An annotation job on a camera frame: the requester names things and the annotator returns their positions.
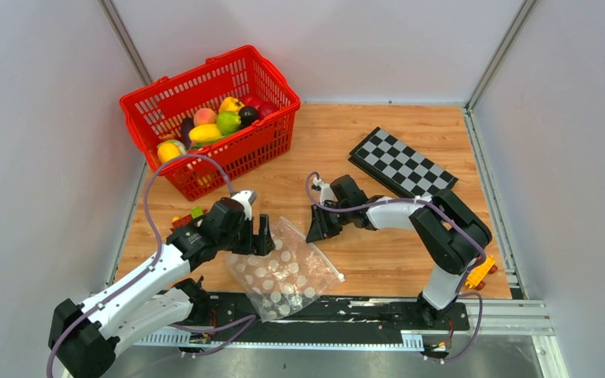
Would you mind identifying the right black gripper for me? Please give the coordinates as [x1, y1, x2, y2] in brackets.
[306, 202, 351, 244]

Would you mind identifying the clear polka dot zip bag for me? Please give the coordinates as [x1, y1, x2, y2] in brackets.
[225, 217, 345, 321]

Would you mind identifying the black white chessboard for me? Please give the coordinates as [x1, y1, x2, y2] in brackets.
[348, 128, 458, 198]

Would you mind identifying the red plastic shopping basket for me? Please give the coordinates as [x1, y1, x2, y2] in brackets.
[120, 45, 301, 179]

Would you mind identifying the green pear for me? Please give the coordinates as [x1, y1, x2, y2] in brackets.
[216, 111, 242, 135]

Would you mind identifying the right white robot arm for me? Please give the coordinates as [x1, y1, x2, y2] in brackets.
[305, 172, 492, 329]

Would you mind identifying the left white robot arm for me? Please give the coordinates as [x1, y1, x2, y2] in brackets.
[46, 190, 274, 377]

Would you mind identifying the red green toy block car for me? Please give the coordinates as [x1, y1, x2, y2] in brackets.
[170, 206, 208, 232]

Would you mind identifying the yellow mango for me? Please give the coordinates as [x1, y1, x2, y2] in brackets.
[187, 124, 224, 145]

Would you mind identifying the yellow lemon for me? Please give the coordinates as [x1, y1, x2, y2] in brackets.
[157, 143, 183, 164]

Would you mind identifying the red apple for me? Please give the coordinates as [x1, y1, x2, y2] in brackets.
[257, 101, 279, 120]

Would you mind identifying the purple eggplant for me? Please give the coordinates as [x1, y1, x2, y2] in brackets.
[180, 117, 195, 150]

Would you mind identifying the peach fruit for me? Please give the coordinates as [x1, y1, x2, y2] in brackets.
[193, 107, 217, 127]

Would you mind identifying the yellow bell pepper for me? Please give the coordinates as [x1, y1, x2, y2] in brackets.
[217, 97, 245, 114]

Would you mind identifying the yellow red toy block car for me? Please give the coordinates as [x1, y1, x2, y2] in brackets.
[465, 255, 499, 291]

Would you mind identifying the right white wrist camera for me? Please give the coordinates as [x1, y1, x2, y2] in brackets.
[310, 178, 336, 206]

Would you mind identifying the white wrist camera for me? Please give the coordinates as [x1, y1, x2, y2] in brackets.
[231, 190, 257, 220]
[310, 178, 336, 206]

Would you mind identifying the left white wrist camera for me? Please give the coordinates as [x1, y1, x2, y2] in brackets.
[231, 190, 257, 220]

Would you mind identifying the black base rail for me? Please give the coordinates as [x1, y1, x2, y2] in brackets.
[135, 289, 554, 351]

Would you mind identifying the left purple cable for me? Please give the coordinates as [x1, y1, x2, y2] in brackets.
[45, 152, 238, 378]

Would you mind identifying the purple cable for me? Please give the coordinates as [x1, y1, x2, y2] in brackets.
[45, 152, 238, 378]
[304, 171, 487, 365]

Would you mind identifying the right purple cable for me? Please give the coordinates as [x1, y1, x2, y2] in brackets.
[304, 171, 487, 365]

